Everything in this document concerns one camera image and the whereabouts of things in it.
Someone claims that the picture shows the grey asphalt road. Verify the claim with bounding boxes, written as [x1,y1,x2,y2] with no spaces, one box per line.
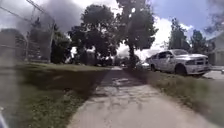
[201,69,224,81]

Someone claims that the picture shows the grass verge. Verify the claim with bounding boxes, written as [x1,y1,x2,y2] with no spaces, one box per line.
[124,68,224,128]

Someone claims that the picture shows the grass field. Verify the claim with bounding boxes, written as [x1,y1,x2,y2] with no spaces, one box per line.
[0,61,113,128]

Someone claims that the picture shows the tall dark tree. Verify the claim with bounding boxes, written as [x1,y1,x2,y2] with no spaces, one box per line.
[114,0,159,69]

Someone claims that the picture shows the broad dark tree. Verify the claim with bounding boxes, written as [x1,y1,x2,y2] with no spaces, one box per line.
[68,3,119,67]

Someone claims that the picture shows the dark bush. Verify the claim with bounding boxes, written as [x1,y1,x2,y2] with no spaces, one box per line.
[50,24,73,65]

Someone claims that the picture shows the grey concrete path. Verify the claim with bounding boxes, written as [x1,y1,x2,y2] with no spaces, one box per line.
[66,66,221,128]

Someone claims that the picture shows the white pickup truck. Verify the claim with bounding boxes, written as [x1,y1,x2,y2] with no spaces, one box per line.
[145,48,212,77]

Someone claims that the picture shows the chain-link fence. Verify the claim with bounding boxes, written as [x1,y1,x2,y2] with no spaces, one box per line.
[0,6,56,64]

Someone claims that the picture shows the pale building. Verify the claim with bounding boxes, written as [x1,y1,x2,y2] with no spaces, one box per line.
[205,31,224,67]

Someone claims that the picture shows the tree branches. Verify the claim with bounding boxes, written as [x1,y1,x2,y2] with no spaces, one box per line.
[204,0,224,33]

